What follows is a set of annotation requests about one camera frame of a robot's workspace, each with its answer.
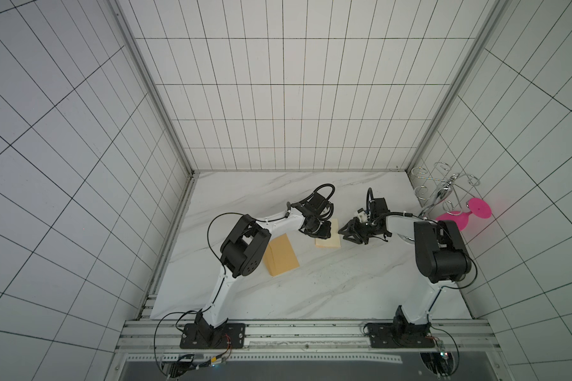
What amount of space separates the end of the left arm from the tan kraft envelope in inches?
5.3

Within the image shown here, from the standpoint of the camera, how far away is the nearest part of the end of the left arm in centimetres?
74

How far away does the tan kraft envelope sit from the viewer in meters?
0.89
